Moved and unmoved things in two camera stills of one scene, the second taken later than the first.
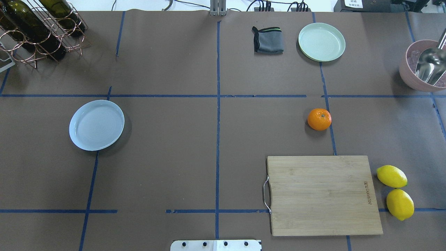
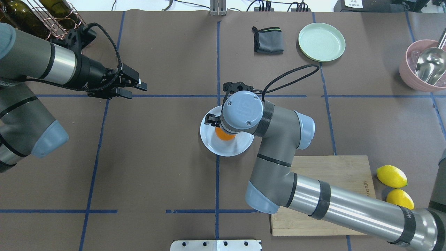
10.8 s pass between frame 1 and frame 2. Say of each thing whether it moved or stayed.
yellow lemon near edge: stayed
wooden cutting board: stayed
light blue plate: moved
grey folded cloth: stayed
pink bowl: stayed
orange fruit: moved
